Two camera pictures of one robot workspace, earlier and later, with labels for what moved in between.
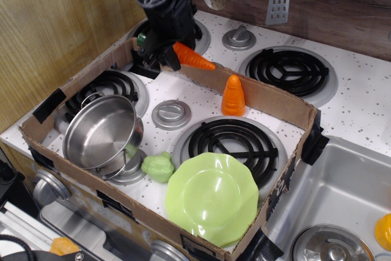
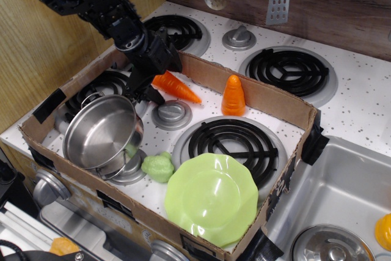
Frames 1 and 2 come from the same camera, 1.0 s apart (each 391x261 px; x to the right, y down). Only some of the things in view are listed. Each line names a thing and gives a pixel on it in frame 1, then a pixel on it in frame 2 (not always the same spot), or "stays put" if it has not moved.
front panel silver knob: x=47 y=188 stays put
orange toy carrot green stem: x=186 y=55 -> x=169 y=82
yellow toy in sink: x=382 y=231 stays put
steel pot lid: x=330 y=242 stays put
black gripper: x=176 y=19 -> x=158 y=56
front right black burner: x=256 y=144 stays put
